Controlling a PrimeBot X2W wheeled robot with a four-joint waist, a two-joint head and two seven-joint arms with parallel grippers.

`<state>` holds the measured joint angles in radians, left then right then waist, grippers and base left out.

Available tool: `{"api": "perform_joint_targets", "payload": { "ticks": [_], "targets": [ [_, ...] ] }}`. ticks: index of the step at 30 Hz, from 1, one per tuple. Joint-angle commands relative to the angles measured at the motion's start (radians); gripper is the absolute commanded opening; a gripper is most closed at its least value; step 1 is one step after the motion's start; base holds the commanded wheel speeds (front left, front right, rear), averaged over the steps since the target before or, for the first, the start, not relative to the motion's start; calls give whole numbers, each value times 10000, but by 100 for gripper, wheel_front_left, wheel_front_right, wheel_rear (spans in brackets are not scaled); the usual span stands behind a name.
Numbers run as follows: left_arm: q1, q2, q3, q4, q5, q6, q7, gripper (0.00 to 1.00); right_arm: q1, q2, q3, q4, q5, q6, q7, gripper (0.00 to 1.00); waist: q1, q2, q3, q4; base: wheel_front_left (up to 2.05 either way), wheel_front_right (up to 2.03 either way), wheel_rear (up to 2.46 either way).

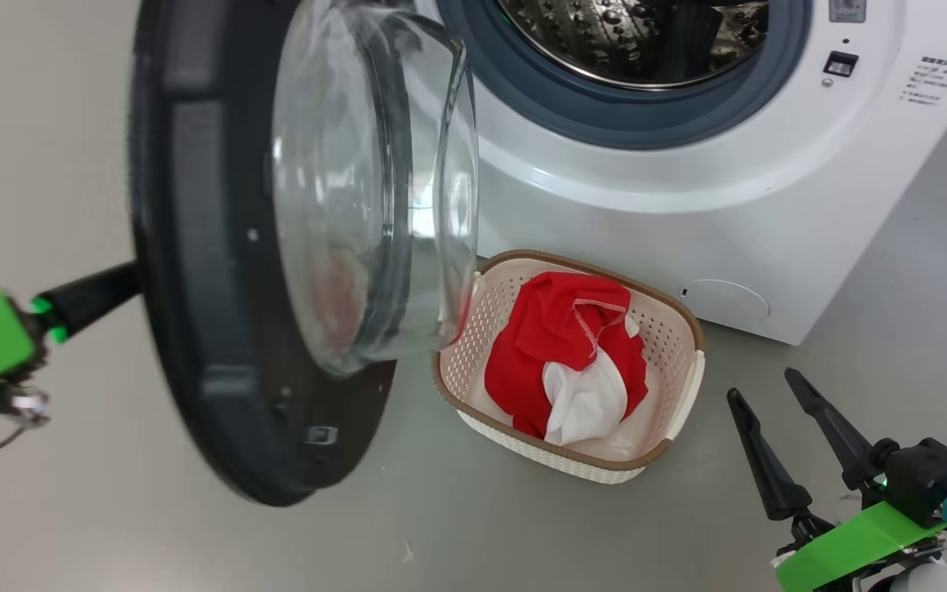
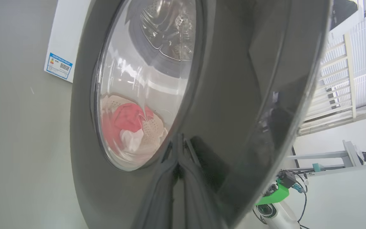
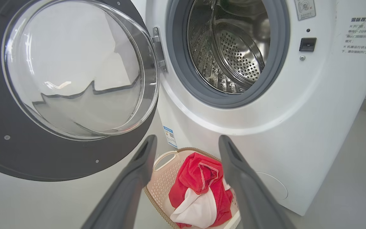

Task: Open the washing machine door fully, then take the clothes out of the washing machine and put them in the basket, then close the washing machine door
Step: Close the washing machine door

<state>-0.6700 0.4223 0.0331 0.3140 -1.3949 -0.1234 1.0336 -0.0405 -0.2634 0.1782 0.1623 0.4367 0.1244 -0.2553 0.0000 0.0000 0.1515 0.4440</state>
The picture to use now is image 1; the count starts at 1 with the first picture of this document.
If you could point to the cream perforated laundry basket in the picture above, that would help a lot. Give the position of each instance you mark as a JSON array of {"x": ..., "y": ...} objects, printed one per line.
[{"x": 671, "y": 345}]

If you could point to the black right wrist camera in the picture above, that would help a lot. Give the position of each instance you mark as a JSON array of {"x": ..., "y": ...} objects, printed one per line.
[{"x": 930, "y": 481}]

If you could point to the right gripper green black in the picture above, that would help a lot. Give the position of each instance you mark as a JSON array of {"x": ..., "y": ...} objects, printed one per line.
[{"x": 852, "y": 551}]

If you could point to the red white zippered jacket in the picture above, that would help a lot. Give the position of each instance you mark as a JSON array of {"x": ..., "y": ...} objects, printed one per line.
[{"x": 588, "y": 403}]

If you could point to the white front-load washing machine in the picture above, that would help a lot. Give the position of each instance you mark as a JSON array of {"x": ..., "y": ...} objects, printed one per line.
[{"x": 687, "y": 205}]

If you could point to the black round glass washer door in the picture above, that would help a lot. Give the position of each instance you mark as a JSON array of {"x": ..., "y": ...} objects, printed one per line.
[{"x": 202, "y": 247}]

